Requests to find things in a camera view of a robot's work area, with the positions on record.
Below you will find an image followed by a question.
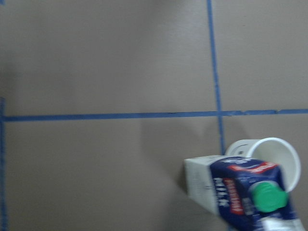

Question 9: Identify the blue Pascual milk carton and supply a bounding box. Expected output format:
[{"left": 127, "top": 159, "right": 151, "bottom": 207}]
[{"left": 184, "top": 155, "right": 305, "bottom": 231}]

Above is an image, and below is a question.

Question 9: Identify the white smiley face mug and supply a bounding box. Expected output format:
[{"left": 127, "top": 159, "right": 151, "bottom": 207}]
[{"left": 225, "top": 137, "right": 301, "bottom": 192}]

